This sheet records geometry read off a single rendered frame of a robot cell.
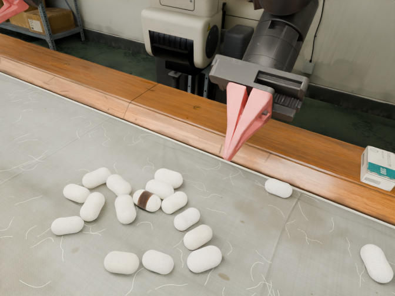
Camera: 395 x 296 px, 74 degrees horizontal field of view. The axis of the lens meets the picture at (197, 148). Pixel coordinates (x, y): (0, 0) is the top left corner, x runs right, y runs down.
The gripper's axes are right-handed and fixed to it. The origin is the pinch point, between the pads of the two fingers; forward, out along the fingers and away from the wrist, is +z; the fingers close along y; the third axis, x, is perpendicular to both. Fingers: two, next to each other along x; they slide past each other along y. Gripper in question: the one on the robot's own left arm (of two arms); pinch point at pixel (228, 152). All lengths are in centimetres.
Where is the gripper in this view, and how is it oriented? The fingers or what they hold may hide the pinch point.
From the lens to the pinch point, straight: 28.8
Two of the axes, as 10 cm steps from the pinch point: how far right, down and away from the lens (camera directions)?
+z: -4.0, 9.1, -1.1
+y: 8.8, 3.5, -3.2
